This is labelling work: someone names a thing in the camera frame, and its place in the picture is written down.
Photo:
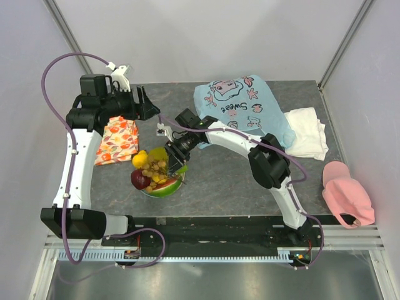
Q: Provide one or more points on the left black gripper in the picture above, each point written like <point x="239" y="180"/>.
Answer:
<point x="145" y="109"/>

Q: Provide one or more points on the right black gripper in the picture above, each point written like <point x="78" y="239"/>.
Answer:
<point x="176" y="157"/>

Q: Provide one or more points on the green fake starfruit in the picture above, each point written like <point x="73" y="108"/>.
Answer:
<point x="182" y="170"/>

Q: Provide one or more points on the yellow fake mango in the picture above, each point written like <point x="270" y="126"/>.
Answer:
<point x="159" y="154"/>

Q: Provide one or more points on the fake brown grape cluster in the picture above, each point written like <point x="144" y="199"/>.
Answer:
<point x="173" y="183"/>

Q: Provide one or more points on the yellow fake lemon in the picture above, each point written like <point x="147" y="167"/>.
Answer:
<point x="140" y="159"/>
<point x="159" y="178"/>

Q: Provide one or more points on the fake watermelon slice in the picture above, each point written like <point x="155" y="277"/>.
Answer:
<point x="165" y="189"/>

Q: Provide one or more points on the red fake apple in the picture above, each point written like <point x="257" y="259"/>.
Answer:
<point x="138" y="180"/>

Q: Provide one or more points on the light blue plastic bag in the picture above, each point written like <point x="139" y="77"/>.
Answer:
<point x="246" y="104"/>

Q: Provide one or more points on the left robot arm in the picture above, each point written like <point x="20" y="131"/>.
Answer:
<point x="102" y="98"/>

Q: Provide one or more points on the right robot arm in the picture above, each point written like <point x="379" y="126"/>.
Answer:
<point x="267" y="160"/>

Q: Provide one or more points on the cream and blue plate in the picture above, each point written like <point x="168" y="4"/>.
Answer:
<point x="162" y="192"/>

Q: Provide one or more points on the floral orange napkin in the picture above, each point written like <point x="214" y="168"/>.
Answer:
<point x="119" y="142"/>

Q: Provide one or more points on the white folded cloth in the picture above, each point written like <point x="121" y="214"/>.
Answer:
<point x="310" y="141"/>

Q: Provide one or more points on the pink cap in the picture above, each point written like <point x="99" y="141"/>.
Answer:
<point x="345" y="197"/>

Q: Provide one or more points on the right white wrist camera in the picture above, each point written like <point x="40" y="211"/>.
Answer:
<point x="163" y="130"/>

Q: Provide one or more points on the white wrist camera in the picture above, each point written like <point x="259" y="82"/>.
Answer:
<point x="120" y="75"/>
<point x="163" y="130"/>

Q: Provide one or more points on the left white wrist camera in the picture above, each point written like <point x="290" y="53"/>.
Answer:
<point x="120" y="75"/>

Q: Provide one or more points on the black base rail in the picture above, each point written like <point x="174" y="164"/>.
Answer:
<point x="268" y="231"/>

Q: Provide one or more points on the left aluminium frame post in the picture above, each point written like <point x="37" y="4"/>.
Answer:
<point x="73" y="43"/>

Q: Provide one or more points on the aluminium frame post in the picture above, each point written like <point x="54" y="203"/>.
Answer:
<point x="73" y="43"/>
<point x="346" y="41"/>

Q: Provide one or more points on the slotted cable duct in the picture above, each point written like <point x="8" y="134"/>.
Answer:
<point x="127" y="256"/>

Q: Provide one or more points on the right aluminium frame post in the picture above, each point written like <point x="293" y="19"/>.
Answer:
<point x="346" y="41"/>

